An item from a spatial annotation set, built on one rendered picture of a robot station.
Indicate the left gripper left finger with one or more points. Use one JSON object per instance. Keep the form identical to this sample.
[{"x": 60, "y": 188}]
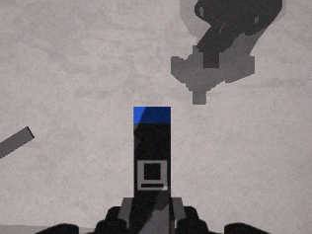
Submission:
[{"x": 119, "y": 220}]

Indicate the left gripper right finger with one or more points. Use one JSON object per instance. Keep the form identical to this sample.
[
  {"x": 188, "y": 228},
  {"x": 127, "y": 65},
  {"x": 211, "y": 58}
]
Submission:
[{"x": 185, "y": 220}]

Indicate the dark grey flat bar with blue end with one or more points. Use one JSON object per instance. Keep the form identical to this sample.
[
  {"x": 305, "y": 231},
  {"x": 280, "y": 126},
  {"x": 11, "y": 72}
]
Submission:
[{"x": 15, "y": 141}]

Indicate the dark grey tag with blue end and white label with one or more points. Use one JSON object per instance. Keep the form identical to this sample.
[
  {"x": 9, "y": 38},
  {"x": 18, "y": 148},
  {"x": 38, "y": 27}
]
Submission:
[{"x": 152, "y": 168}]

